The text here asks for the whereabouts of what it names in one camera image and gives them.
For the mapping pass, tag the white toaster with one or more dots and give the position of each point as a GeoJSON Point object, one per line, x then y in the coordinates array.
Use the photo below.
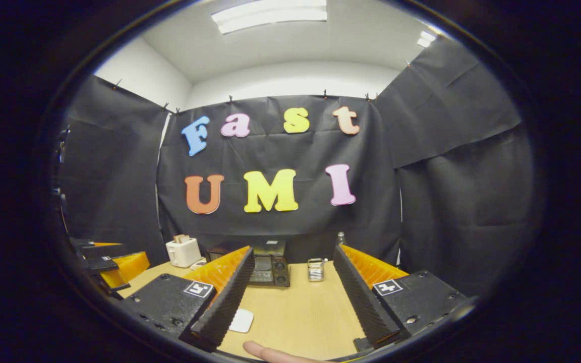
{"type": "Point", "coordinates": [183, 253]}

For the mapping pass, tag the white plate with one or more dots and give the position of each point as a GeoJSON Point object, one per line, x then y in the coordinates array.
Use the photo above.
{"type": "Point", "coordinates": [241, 320]}

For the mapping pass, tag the small ceiling light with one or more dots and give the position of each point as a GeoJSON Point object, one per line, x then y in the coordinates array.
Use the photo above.
{"type": "Point", "coordinates": [426, 39]}

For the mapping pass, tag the white divided sauce dish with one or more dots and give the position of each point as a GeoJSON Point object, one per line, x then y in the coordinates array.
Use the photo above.
{"type": "Point", "coordinates": [198, 263]}

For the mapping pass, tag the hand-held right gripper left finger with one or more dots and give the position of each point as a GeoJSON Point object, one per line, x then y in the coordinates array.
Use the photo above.
{"type": "Point", "coordinates": [230, 297]}

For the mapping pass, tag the toast slices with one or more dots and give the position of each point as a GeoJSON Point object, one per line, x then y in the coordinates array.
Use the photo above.
{"type": "Point", "coordinates": [182, 238]}

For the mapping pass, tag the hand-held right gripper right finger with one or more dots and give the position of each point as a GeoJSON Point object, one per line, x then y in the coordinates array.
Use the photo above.
{"type": "Point", "coordinates": [361, 297]}

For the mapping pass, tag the clear plastic water bottle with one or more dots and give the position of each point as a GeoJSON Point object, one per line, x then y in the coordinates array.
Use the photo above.
{"type": "Point", "coordinates": [340, 238]}

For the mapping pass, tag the black backdrop cloth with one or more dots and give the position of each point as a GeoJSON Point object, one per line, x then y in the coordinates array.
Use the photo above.
{"type": "Point", "coordinates": [447, 212]}

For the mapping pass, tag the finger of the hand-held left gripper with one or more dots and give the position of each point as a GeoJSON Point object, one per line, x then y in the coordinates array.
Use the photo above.
{"type": "Point", "coordinates": [104, 250]}
{"type": "Point", "coordinates": [129, 264]}

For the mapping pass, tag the black electric oven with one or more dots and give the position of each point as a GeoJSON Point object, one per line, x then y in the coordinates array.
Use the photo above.
{"type": "Point", "coordinates": [270, 267]}

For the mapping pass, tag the long ceiling light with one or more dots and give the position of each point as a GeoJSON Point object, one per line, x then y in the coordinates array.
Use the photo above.
{"type": "Point", "coordinates": [270, 15]}

